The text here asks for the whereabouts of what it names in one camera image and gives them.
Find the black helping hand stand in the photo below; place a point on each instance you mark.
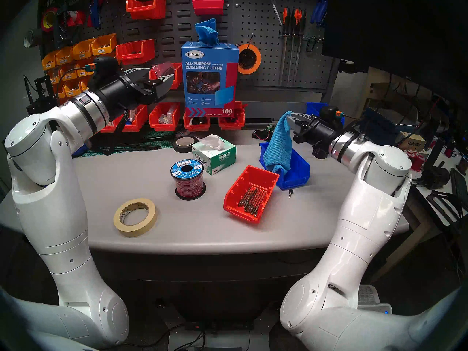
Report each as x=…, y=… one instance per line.
x=44, y=98

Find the red yellow tape roll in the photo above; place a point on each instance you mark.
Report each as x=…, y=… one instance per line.
x=49, y=21

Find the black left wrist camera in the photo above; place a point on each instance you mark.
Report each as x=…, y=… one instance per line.
x=104, y=70

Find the small cardboard box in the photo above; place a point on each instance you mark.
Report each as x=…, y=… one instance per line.
x=411, y=142

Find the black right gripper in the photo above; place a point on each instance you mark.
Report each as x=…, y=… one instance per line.
x=321, y=138

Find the blue plastic storage bin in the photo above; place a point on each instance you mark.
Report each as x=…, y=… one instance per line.
x=299, y=171
x=316, y=109

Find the green white tissue box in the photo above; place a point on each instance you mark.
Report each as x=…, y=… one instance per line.
x=219, y=156

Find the beige masking tape roll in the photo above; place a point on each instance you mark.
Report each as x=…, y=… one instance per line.
x=150, y=218

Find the blue red towel box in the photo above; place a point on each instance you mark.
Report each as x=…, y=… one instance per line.
x=223, y=96

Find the red plastic storage bin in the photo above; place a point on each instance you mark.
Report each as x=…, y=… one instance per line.
x=252, y=176

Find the circuit board with battery holder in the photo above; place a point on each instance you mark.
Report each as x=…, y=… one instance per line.
x=261, y=134

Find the blue bench power supply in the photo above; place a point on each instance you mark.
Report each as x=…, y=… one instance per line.
x=376, y=127

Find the thin steel rod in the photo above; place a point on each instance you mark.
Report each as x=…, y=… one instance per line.
x=257, y=202
x=261, y=204
x=253, y=200
x=249, y=198
x=245, y=196

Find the white air purifier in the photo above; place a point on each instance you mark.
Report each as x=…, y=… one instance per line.
x=369, y=295

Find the black carabiner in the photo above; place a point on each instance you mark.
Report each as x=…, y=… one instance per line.
x=307, y=45

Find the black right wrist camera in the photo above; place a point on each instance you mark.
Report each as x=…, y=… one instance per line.
x=329, y=114

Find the black desk device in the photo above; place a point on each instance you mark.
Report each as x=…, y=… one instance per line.
x=435, y=176

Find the blue spring clamp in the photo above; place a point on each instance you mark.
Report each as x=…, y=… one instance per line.
x=315, y=12
x=322, y=6

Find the grey duct tape roll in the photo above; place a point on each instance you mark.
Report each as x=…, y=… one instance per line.
x=32, y=38

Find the black pegboard hook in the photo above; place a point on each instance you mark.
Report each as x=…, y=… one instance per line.
x=250, y=43

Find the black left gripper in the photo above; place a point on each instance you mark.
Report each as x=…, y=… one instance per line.
x=120, y=94

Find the metal tool holder rail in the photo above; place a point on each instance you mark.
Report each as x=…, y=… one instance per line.
x=318, y=38

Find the yellow plastic wall bin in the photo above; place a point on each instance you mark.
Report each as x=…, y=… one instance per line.
x=82, y=53
x=49, y=63
x=83, y=70
x=73, y=89
x=64, y=58
x=59, y=90
x=104, y=48
x=68, y=75
x=55, y=78
x=85, y=85

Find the red plastic wall bin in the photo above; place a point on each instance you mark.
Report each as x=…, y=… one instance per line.
x=197, y=126
x=178, y=79
x=232, y=124
x=137, y=121
x=164, y=124
x=113, y=126
x=208, y=6
x=146, y=10
x=135, y=56

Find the black monitor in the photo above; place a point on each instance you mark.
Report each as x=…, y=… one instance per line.
x=402, y=32

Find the black power strip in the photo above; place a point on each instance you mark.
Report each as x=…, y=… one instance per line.
x=219, y=326

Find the black tape roll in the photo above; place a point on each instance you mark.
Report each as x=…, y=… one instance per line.
x=182, y=149

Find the orange black screwdriver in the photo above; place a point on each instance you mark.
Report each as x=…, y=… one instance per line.
x=296, y=21
x=286, y=21

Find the red white tape roll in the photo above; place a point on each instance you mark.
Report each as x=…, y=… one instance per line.
x=75, y=18

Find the orange tape roll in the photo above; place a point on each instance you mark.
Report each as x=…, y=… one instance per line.
x=259, y=57

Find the blue microfibre shop towel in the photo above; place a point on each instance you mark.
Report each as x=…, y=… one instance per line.
x=278, y=149
x=206, y=34

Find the clear plastic bag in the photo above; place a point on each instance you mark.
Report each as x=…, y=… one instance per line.
x=162, y=68

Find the grey perforated pegboard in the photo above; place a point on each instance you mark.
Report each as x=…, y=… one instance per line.
x=267, y=79

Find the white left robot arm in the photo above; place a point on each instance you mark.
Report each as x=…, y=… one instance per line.
x=55, y=207

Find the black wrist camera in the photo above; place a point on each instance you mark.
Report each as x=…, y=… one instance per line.
x=104, y=70
x=329, y=114

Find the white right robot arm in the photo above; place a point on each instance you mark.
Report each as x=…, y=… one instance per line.
x=369, y=207

